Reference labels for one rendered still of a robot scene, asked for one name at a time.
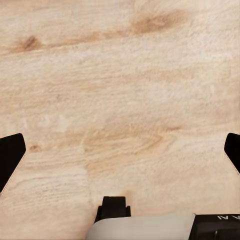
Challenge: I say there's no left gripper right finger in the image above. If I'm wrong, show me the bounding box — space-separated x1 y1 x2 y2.
224 133 240 172

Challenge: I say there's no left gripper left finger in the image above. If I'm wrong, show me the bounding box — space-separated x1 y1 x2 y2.
0 133 26 194

